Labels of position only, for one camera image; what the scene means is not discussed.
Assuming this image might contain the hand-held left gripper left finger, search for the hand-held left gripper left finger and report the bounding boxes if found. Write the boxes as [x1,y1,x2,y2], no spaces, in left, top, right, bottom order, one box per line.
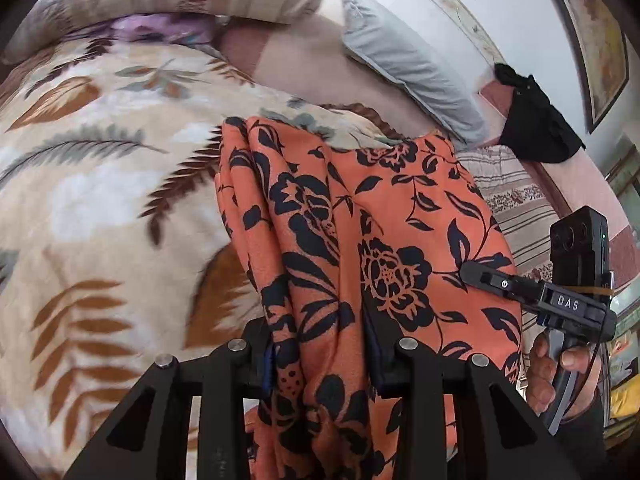
[64,317,278,480]

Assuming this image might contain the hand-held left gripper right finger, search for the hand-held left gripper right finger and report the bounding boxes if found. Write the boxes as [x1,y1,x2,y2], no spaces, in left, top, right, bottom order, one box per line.
[362,305,583,480]

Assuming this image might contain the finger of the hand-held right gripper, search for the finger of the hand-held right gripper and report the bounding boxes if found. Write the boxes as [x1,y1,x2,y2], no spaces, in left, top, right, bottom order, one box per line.
[459,260,547,311]

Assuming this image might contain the orange black floral garment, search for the orange black floral garment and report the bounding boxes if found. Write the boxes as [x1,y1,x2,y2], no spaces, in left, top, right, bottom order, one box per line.
[214,116,525,480]

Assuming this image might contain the person's right forearm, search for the person's right forearm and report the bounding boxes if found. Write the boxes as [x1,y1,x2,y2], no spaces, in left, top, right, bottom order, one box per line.
[554,387,610,480]

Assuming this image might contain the person's right hand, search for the person's right hand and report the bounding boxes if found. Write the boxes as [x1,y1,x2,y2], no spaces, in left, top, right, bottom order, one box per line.
[527,334,603,417]

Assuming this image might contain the striped floral pillow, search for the striped floral pillow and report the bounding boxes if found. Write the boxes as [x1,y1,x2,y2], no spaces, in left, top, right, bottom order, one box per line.
[456,146,573,283]

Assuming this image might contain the black cloth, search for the black cloth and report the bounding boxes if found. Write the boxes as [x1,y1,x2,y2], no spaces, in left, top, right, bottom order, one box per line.
[492,62,587,165]

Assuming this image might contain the beige leaf print blanket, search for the beige leaf print blanket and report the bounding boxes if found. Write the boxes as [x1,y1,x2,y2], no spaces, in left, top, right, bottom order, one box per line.
[0,35,401,480]

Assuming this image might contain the grey pillow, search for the grey pillow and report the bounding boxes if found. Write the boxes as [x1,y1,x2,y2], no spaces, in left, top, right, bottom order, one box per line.
[340,0,490,145]

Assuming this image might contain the white bed headboard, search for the white bed headboard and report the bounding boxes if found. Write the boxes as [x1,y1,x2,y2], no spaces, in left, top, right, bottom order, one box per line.
[320,0,593,133]

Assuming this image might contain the pink bed sheet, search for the pink bed sheet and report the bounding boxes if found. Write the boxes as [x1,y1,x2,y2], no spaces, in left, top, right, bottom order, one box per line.
[217,12,640,291]

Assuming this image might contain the purple floral cloth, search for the purple floral cloth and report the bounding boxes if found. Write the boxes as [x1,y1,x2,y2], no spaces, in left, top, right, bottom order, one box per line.
[107,12,223,50]

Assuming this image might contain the framed wall picture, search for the framed wall picture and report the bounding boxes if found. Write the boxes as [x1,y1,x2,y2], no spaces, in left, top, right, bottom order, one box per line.
[532,0,632,135]

